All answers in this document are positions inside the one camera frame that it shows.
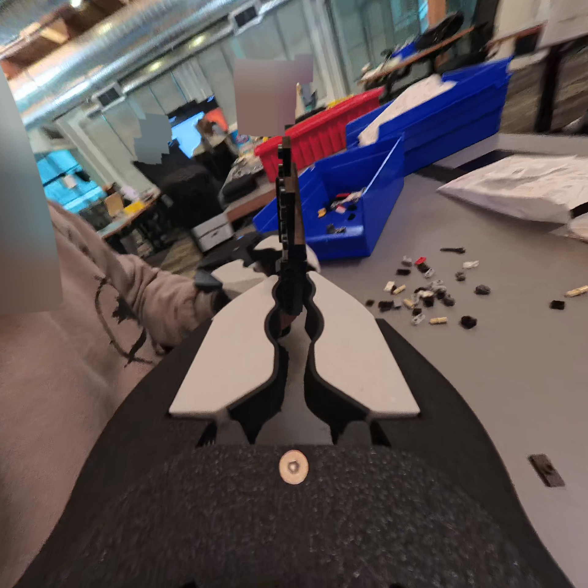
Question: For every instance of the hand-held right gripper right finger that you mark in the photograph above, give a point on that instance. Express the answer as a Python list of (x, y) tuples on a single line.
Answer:
[(358, 363)]

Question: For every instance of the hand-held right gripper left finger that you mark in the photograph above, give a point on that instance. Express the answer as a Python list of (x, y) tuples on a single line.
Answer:
[(225, 363)]

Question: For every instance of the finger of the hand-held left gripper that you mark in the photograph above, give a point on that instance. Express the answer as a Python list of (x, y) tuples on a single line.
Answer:
[(239, 278), (313, 261)]

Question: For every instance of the black toy brick car chassis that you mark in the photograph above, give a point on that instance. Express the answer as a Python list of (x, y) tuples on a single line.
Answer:
[(289, 206)]

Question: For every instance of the person's left forearm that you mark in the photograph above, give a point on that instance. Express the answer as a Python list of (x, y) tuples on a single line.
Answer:
[(160, 294)]

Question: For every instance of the grey desk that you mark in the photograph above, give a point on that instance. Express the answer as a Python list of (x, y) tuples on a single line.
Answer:
[(482, 367)]

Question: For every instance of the small blue plastic bin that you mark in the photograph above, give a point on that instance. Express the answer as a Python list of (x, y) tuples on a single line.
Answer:
[(381, 220)]

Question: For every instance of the computer monitor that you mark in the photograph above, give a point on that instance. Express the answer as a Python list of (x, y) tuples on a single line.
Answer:
[(186, 133)]

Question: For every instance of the red plastic bin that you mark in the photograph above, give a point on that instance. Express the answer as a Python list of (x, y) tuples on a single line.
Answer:
[(321, 135)]

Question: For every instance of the black lever brick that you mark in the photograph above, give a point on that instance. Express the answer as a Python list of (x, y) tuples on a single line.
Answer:
[(452, 250)]

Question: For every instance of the pile of loose toy bricks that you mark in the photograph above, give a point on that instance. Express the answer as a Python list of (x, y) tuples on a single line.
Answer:
[(481, 290)]

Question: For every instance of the white paper bag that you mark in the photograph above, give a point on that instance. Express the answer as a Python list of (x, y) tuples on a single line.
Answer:
[(519, 183), (404, 110)]

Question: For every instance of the large blue plastic bin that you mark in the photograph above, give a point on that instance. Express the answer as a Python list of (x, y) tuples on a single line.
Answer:
[(459, 124)]

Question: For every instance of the small black square brick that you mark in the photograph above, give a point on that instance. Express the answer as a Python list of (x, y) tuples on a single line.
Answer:
[(556, 304)]

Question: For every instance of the black flat brick plate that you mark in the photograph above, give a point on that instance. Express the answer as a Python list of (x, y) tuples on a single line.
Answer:
[(545, 469)]

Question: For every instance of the wooden office table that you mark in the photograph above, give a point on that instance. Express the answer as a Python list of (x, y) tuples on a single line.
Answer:
[(413, 59)]

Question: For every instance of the tan toy pin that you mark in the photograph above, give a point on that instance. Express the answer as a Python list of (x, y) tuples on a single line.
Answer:
[(576, 290)]

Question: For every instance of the silver ventilation duct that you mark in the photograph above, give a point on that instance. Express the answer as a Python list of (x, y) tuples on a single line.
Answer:
[(138, 41)]

